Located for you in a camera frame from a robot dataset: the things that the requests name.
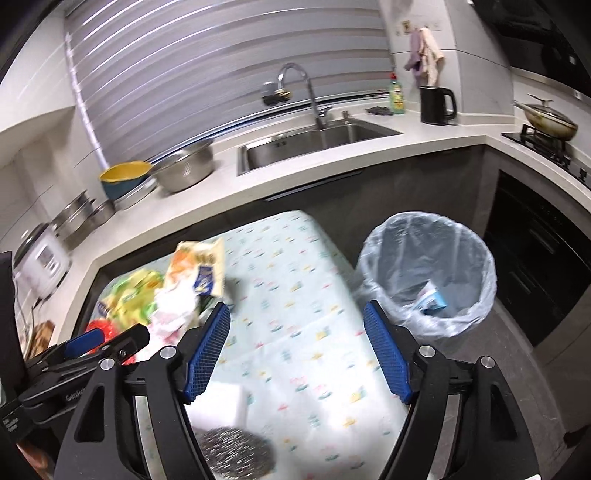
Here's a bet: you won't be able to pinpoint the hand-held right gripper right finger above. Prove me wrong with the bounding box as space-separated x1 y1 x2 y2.
363 300 542 480

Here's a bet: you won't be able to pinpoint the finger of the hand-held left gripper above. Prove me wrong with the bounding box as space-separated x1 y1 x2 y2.
25 333 109 370
99 324 151 365

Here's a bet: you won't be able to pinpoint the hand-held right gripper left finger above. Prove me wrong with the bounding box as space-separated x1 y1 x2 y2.
54 302 232 480

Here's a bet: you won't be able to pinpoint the red snack packet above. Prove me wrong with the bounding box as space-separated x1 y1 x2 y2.
84 320 126 357

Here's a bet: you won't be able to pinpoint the yellow green snack bag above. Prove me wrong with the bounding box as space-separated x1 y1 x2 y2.
95 270 167 330

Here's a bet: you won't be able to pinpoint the white wrapper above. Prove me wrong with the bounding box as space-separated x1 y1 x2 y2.
147 281 209 348

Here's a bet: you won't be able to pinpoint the dark green packet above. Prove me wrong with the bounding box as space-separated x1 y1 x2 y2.
196 295 222 324

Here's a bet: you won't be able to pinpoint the white blue carton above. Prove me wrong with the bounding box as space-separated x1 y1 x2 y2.
417 281 450 317

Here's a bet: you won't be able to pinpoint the cream orange snack bag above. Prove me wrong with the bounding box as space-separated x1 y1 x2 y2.
164 239 227 301

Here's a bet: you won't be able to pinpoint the grey trash bin clear liner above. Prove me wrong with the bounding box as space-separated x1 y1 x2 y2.
355 211 498 345

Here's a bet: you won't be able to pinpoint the wooden board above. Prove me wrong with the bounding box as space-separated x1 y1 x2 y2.
27 320 57 361

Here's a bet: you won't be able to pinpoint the white sponge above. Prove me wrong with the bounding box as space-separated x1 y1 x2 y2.
191 381 251 428

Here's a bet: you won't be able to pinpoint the white rice cooker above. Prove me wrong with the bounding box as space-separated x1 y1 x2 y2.
12 223 73 301

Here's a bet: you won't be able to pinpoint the printed tablecloth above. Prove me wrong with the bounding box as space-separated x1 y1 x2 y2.
83 210 413 480

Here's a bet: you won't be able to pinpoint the steel wool scrubber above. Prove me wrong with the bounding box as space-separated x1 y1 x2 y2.
194 427 276 477

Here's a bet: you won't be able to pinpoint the stacked steel pots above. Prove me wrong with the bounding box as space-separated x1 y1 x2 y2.
50 190 116 251

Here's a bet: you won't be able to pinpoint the steel tray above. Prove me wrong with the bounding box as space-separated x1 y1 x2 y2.
113 178 158 211

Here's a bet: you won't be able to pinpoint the yellow blue bowl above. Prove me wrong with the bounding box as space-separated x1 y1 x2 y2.
99 160 153 202

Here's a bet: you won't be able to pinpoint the large steel bowl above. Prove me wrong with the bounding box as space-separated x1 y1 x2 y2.
150 138 216 193

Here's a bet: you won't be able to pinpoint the black built-in oven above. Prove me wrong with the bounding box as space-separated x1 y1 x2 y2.
484 170 591 348

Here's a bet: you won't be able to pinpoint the stainless steel sink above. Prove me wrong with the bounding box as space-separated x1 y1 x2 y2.
237 117 404 177

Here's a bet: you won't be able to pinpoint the black electric kettle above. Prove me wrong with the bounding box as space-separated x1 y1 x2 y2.
419 85 458 126

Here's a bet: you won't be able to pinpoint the green dish soap bottle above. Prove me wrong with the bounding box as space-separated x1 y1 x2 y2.
388 71 406 116

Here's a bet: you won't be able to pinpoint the black gas stove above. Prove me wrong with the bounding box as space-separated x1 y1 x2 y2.
501 124 591 191

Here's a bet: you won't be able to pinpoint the black faucet water filter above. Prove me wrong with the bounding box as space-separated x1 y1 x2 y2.
261 82 294 106

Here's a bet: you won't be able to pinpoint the chrome faucet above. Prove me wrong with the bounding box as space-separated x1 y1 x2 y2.
277 63 334 131

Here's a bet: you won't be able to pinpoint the wok with glass lid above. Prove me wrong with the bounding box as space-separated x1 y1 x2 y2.
513 94 579 142

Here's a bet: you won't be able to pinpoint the cream hanging cloth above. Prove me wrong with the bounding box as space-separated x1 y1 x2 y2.
418 28 445 86

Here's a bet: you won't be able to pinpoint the purple hanging cloth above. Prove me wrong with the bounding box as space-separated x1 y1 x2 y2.
404 28 428 77

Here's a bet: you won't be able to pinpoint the black range hood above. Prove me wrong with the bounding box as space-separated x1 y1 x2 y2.
471 0 591 99

